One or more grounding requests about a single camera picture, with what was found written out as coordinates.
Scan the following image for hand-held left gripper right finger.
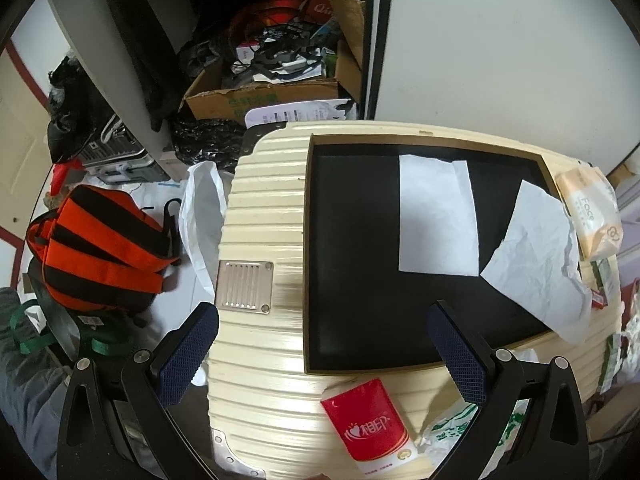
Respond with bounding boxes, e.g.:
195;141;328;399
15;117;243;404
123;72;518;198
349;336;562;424
426;300;591;480

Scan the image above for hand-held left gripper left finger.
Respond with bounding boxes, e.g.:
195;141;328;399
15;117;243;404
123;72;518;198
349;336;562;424
57;301;221;480

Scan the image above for white green printed plastic bag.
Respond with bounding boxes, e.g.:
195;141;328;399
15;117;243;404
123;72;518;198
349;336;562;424
417;349;532;480

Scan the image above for red tissue packet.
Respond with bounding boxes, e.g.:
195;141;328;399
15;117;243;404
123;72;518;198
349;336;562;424
320;377;417;477

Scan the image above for white tissue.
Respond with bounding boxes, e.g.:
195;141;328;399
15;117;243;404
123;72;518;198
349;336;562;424
398;155;480;277
480;179;594;346

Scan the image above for orange black striped bag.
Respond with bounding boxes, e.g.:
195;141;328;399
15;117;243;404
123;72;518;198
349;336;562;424
26;185;181;317

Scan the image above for black mat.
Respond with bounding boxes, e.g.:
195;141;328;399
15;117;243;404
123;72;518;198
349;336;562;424
304;134;563;375

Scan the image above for plain white plastic bag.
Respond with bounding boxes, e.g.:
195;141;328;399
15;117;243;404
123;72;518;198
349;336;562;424
178;161;229;302

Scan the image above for cream ribbed suitcase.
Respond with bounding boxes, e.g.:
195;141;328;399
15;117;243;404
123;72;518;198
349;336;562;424
206;120;626;480

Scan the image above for grey trousers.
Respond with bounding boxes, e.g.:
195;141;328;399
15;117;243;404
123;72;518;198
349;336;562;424
0;287;77;480

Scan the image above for green printed packet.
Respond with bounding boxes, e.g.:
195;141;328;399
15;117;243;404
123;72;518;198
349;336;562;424
593;255;624;307

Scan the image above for orange tissue pack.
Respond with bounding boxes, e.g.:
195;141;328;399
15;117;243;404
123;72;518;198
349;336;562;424
555;167;624;262

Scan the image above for silver metal case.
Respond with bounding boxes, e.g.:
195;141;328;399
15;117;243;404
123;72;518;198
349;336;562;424
77;114;172;187

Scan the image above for crinkled black plastic bag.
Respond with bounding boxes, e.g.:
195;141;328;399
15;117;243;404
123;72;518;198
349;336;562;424
170;115;249;167

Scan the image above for cardboard box of clutter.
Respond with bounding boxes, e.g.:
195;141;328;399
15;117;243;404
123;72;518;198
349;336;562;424
180;0;367;122

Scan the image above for white printed packet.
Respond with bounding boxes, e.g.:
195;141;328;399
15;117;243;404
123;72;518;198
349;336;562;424
246;100;359;129

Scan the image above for black garbage bag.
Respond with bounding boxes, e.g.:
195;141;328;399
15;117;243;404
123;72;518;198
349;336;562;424
46;55;127;162

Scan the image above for green strap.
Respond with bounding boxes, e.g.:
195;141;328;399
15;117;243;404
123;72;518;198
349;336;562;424
9;300;135;357

